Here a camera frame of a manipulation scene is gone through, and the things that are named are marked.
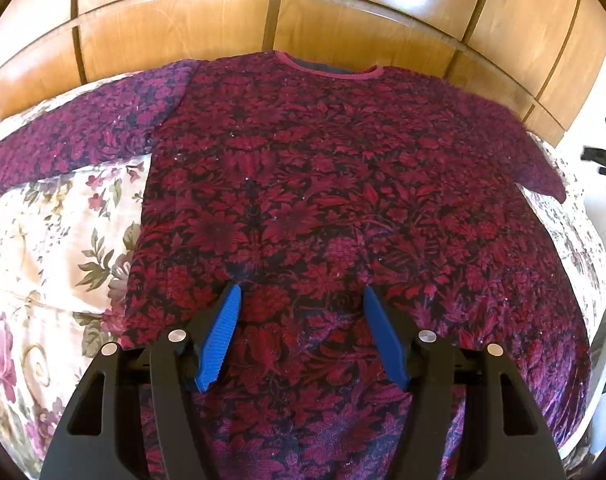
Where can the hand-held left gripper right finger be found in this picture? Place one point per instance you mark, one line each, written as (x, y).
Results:
(387, 340)

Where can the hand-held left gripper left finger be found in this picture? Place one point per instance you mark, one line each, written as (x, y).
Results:
(222, 330)

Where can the red floral knit sweater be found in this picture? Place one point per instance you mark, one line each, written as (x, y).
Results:
(323, 200)

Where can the floral bedspread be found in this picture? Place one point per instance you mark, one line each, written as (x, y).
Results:
(48, 240)

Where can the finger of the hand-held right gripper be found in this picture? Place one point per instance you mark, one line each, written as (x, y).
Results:
(594, 154)

